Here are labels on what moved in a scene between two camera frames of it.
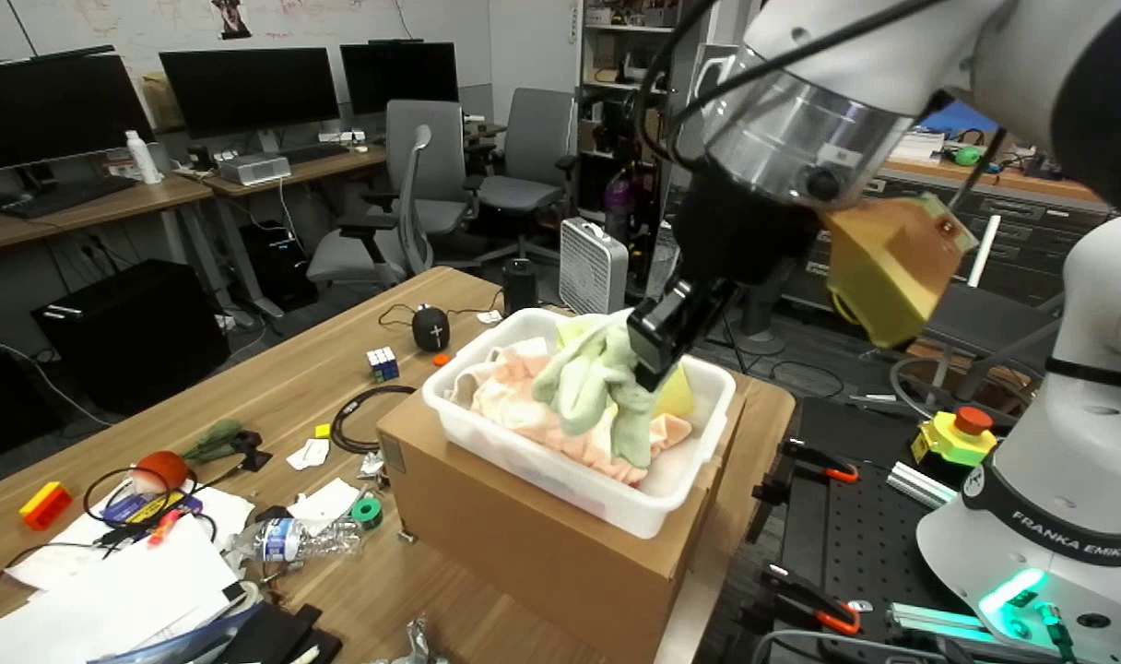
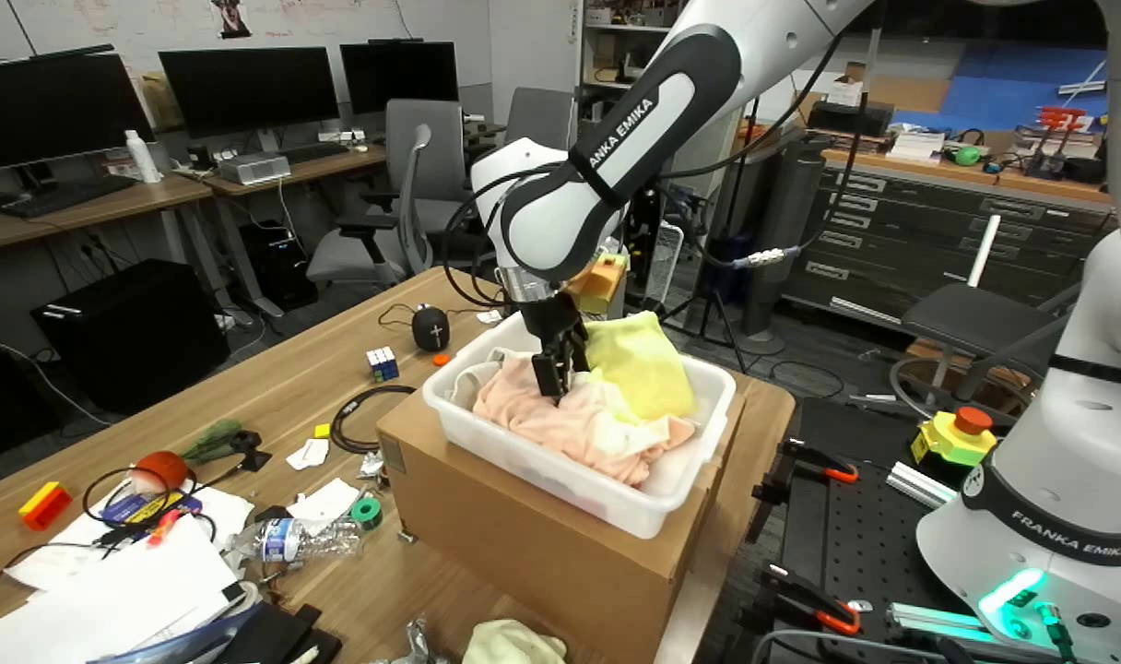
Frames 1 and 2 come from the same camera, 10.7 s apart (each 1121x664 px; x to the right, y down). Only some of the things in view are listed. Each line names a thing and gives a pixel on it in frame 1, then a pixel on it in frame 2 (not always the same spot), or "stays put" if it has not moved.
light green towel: [591, 378] → [511, 641]
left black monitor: [54, 103] stays put
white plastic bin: [554, 401] stays put
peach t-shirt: [511, 387] stays put
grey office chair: [429, 196] stays put
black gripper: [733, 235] → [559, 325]
